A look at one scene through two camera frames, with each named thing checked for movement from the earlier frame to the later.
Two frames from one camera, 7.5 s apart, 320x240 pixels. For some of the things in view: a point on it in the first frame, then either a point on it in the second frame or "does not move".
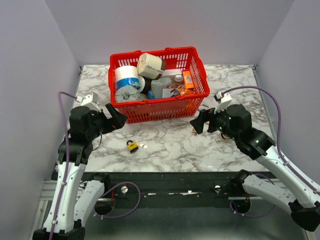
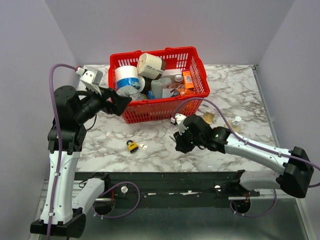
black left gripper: [117, 121] to [118, 104]
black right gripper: [205, 115] to [180, 144]
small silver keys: [144, 146] does not move
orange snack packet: [183, 92] does not move
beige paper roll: [151, 66] does not move
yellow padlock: [132, 146] does not move
